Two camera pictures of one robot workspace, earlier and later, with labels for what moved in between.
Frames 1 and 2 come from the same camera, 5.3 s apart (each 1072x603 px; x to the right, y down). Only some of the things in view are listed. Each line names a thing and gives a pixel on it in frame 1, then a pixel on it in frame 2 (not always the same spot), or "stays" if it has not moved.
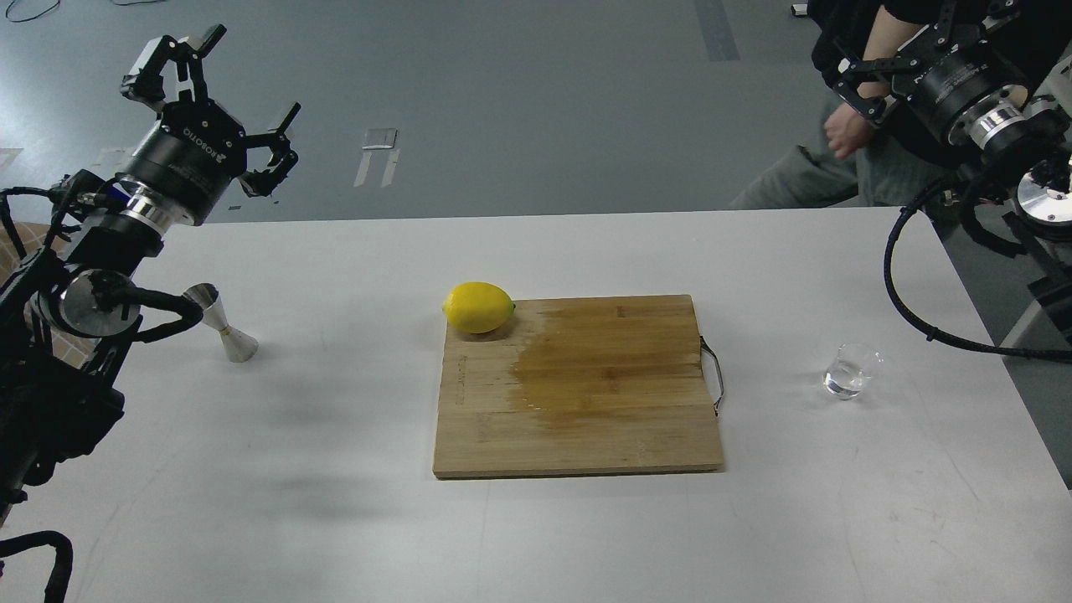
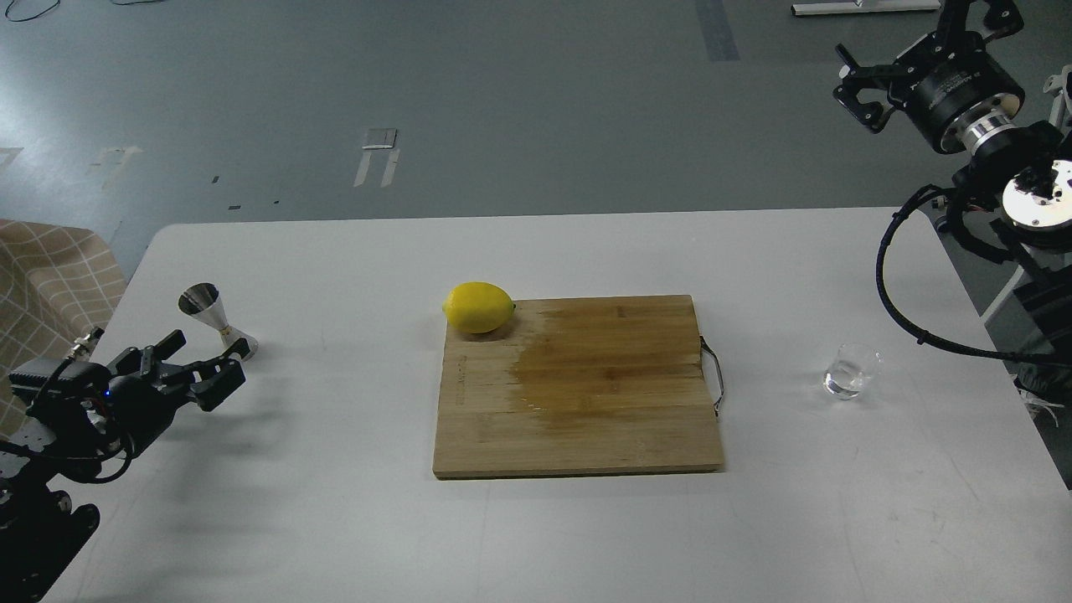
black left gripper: (188, 161) → (137, 407)
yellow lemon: (477, 307) stays
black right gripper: (942, 79) stays
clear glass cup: (847, 375) stays
